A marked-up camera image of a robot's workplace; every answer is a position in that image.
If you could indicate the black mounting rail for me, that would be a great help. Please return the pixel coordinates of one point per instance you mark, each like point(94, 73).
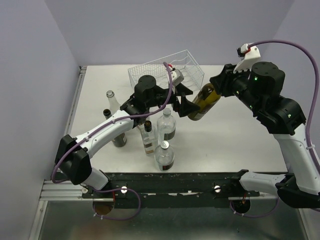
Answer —
point(172, 190)

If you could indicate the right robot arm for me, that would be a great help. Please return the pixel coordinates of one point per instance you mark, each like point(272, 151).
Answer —
point(259, 89)

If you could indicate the aluminium extrusion rail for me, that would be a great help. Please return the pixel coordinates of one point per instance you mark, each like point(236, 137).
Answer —
point(64, 191)

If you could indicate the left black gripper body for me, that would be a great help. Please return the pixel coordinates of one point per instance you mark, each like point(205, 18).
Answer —
point(173, 101)

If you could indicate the white wire wine rack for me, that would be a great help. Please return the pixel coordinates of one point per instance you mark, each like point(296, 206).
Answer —
point(183, 61)

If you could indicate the clear bottle silver cap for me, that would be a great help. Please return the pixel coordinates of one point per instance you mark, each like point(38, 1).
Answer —
point(164, 156)

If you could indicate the frosted clear tall bottle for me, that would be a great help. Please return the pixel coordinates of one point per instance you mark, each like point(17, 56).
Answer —
point(114, 105)

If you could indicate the clear round bottle back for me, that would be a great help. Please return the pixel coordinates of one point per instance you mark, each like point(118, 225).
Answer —
point(166, 126)

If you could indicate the small bottle brown label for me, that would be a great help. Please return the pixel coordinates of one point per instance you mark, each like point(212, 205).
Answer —
point(141, 124)

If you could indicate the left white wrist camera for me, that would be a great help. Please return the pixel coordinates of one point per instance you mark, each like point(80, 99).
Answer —
point(177, 77)

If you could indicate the clear bottle black cap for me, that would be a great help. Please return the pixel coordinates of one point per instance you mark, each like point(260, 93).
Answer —
point(149, 137)

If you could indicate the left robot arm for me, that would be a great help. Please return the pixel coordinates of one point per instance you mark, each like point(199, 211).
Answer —
point(74, 154)

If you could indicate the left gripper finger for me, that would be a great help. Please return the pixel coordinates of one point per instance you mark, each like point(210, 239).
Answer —
point(182, 90)
point(186, 107)

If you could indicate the green wine bottle brown label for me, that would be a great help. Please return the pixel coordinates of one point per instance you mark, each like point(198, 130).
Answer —
point(205, 99)

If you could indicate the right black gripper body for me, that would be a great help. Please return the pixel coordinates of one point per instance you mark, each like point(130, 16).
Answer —
point(230, 83)

